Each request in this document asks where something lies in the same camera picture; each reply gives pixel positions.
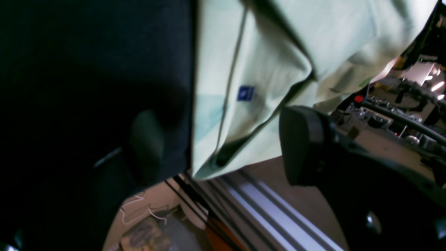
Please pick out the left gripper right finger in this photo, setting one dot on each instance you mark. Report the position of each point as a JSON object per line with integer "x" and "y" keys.
{"x": 380, "y": 204}

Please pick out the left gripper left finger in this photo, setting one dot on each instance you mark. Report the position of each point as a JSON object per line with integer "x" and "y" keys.
{"x": 73, "y": 206}

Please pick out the light green T-shirt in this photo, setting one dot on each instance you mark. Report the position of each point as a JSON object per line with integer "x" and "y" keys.
{"x": 255, "y": 57}

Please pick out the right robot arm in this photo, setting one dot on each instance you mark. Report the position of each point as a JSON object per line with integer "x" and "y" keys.
{"x": 395, "y": 116}

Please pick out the black table cloth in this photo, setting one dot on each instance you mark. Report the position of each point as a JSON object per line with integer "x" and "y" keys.
{"x": 76, "y": 73}

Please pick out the aluminium frame rail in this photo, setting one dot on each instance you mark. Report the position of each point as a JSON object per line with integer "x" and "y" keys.
{"x": 259, "y": 217}

